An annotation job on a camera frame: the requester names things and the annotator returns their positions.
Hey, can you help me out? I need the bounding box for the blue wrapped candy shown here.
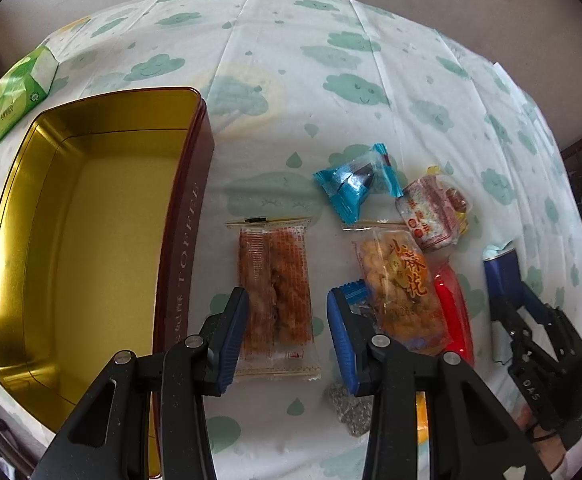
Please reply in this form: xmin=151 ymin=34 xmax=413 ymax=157
xmin=313 ymin=143 xmax=404 ymax=226

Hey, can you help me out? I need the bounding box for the orange snack packet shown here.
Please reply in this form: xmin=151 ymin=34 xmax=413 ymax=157
xmin=416 ymin=391 xmax=429 ymax=445

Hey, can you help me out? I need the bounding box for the orange rice cracker packet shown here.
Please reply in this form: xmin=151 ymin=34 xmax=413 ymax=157
xmin=227 ymin=217 xmax=321 ymax=380

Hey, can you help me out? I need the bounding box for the green tissue pack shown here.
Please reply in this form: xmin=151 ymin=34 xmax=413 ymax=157
xmin=0 ymin=46 xmax=59 ymax=141

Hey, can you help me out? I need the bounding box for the fried twists snack bag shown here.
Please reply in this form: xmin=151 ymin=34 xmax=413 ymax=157
xmin=344 ymin=222 xmax=448 ymax=356

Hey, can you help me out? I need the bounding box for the red snack packet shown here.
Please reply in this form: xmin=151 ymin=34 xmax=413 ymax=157
xmin=434 ymin=262 xmax=474 ymax=367

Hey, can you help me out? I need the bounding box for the person's right hand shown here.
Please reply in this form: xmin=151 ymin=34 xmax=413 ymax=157
xmin=517 ymin=403 xmax=568 ymax=479

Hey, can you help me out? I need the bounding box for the cloud pattern tablecloth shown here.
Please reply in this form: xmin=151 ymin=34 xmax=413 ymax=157
xmin=0 ymin=0 xmax=582 ymax=480

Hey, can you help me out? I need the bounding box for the dark seaweed snack packet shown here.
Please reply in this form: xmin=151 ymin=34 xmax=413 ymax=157
xmin=325 ymin=382 xmax=373 ymax=438

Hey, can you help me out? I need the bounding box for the gold toffee tin box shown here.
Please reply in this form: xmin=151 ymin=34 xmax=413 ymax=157
xmin=0 ymin=87 xmax=214 ymax=431

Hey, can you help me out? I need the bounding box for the pink white snack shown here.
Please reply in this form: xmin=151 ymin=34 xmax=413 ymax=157
xmin=396 ymin=175 xmax=462 ymax=252

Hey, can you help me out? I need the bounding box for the yellow wrapped jelly snack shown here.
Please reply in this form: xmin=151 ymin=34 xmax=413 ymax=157
xmin=425 ymin=165 xmax=472 ymax=235

